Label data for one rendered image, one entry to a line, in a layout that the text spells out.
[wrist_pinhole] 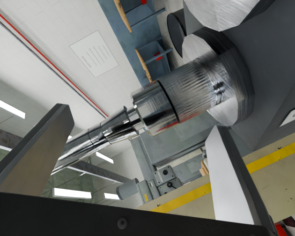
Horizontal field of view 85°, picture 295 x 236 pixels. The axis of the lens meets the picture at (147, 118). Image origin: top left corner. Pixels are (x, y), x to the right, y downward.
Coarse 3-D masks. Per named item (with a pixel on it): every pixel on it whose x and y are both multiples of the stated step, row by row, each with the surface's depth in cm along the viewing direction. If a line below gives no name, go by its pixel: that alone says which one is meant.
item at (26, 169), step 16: (48, 112) 10; (64, 112) 10; (32, 128) 8; (48, 128) 9; (64, 128) 10; (16, 144) 8; (32, 144) 8; (48, 144) 9; (64, 144) 11; (16, 160) 7; (32, 160) 8; (48, 160) 9; (0, 176) 6; (16, 176) 7; (32, 176) 8; (48, 176) 9; (16, 192) 7; (32, 192) 8
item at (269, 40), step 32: (192, 0) 10; (224, 0) 8; (256, 0) 6; (288, 0) 6; (192, 32) 15; (224, 32) 11; (256, 32) 8; (288, 32) 7; (224, 64) 10; (256, 64) 10; (288, 64) 8; (224, 96) 12; (256, 96) 11; (288, 96) 9; (256, 128) 13; (288, 128) 14
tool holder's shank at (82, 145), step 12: (120, 108) 15; (132, 108) 15; (108, 120) 14; (120, 120) 14; (132, 120) 14; (84, 132) 15; (96, 132) 14; (108, 132) 14; (120, 132) 14; (132, 132) 14; (72, 144) 15; (84, 144) 14; (96, 144) 14; (108, 144) 15; (60, 156) 15; (72, 156) 15; (84, 156) 15; (60, 168) 15
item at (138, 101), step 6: (138, 90) 14; (132, 96) 14; (138, 96) 13; (132, 102) 14; (138, 102) 13; (144, 102) 13; (138, 108) 13; (144, 108) 13; (138, 114) 13; (144, 114) 13; (150, 114) 13; (144, 120) 13; (150, 120) 13; (144, 126) 13; (150, 126) 13; (156, 126) 13; (150, 132) 14; (156, 132) 14
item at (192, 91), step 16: (192, 64) 13; (160, 80) 14; (176, 80) 13; (192, 80) 13; (208, 80) 13; (144, 96) 13; (160, 96) 13; (176, 96) 13; (192, 96) 13; (208, 96) 13; (160, 112) 13; (176, 112) 13; (192, 112) 14; (160, 128) 14
